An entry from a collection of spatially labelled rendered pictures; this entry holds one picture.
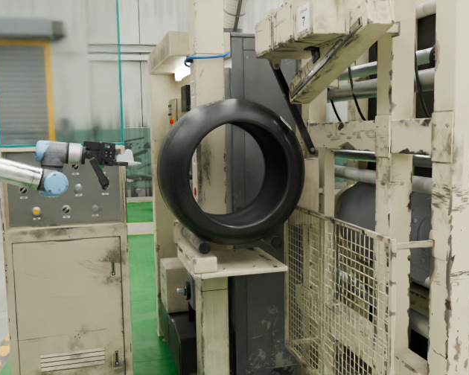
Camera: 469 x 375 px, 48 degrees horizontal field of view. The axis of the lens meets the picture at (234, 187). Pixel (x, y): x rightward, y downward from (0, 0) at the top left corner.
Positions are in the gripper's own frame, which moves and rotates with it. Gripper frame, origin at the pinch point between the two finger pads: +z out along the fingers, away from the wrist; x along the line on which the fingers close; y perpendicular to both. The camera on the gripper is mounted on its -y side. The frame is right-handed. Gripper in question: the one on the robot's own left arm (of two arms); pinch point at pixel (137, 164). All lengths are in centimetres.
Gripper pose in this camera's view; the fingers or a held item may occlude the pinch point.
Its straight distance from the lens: 198.1
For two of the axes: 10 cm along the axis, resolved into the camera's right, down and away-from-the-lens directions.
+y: 1.0, -9.9, -0.9
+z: 9.6, 0.7, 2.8
